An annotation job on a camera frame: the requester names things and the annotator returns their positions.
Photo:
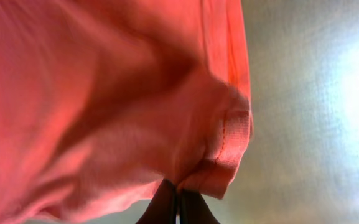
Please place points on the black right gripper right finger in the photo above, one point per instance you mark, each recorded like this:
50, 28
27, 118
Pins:
194, 209

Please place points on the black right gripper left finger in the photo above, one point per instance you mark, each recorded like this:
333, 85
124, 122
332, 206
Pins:
162, 209

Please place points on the orange red t-shirt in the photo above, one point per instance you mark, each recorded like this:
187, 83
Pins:
102, 100

